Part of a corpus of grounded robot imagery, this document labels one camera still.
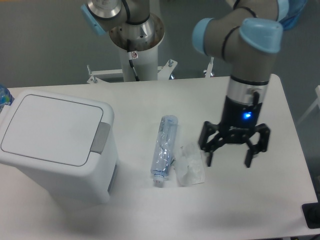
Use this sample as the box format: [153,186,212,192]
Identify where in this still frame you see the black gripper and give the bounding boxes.
[198,97,271,168]

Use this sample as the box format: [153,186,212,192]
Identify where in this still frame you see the white push-lid trash can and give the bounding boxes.
[0,90,119,205]

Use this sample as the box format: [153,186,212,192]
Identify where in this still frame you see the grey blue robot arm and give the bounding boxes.
[81,0,306,167]

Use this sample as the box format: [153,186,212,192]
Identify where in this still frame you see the levelling foot bolt right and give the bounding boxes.
[203,57,215,78]

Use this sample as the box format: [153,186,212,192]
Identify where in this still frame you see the crumpled clear plastic bag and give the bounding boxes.
[172,142,205,187]

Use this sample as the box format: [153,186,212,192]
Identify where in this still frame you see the crushed clear plastic bottle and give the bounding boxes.
[150,115,178,187]

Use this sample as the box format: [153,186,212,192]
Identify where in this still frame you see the black device at table corner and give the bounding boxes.
[301,202,320,229]

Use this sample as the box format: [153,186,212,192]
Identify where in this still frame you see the blue water bottle at left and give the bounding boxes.
[0,84,15,112]

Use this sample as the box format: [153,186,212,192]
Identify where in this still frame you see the white frame at right edge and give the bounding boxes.
[297,85,320,125]

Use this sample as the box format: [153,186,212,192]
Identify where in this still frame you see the white pedestal base frame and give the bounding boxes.
[87,59,178,84]

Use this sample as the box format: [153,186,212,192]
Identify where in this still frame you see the black cable on pedestal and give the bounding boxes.
[126,38,141,82]

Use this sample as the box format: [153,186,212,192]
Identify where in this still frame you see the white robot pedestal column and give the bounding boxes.
[109,13,165,80]

